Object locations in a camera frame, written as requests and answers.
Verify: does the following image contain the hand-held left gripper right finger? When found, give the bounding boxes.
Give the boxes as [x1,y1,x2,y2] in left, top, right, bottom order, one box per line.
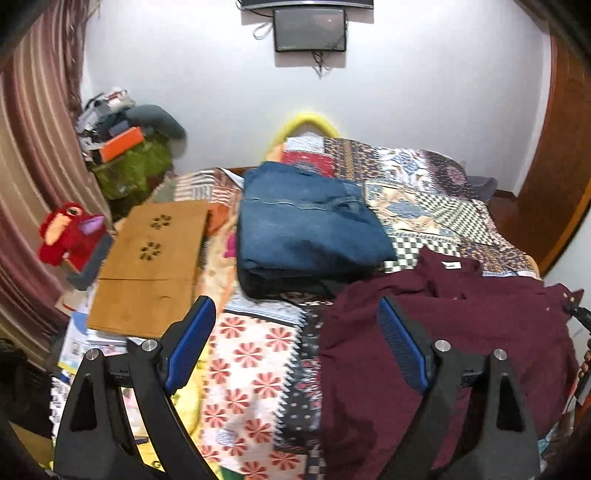
[378,296,541,480]

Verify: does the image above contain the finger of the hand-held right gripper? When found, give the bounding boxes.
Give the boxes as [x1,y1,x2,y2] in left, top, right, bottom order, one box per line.
[562,290,591,333]

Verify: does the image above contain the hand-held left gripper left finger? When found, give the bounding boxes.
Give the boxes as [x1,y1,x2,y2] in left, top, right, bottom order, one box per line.
[53,295,218,480]

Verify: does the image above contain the maroon shirt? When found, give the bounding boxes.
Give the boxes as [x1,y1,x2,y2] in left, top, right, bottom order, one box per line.
[318,247,585,480]

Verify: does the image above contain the patchwork bed sheet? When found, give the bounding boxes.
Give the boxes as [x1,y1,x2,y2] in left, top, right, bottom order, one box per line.
[152,134,541,480]

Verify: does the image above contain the wooden lap desk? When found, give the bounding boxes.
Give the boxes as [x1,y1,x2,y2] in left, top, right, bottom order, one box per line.
[87,202,214,337]

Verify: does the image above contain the tan printed fleece blanket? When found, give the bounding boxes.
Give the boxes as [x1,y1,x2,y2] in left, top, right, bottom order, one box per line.
[129,208,243,480]

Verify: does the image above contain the pile of papers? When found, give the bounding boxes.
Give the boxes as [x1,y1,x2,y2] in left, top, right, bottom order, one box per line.
[55,295,130,374]

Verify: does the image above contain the grey box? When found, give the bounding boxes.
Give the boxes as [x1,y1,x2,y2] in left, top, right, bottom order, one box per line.
[67,231,114,291]

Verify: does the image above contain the blue jeans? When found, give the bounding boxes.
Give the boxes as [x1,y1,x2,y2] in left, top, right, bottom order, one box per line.
[235,161,398,300]

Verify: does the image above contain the wooden door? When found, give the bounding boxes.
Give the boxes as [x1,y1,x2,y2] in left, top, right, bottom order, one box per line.
[517,0,591,278]

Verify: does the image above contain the grey backpack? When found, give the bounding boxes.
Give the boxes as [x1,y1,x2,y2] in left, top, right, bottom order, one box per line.
[466,175,498,201]

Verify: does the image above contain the red plush toy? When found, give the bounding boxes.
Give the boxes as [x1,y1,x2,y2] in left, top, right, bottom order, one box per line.
[38,202,106,271]

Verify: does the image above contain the black bag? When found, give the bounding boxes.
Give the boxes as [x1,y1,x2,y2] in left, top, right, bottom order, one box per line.
[0,339,52,439]

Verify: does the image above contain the orange box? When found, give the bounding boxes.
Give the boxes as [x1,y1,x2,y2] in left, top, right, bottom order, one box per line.
[99,127,144,162]

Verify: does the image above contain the grey cloth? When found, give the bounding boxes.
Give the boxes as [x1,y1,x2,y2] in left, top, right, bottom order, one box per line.
[124,105,188,144]

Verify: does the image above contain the pile of clutter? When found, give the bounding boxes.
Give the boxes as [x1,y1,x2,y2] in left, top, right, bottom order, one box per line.
[76,88,139,153]

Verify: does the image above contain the striped curtain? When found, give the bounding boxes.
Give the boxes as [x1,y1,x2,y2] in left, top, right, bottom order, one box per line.
[0,0,112,370]

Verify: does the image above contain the small wall monitor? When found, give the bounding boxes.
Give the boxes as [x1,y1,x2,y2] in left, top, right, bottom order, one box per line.
[273,7,348,54]

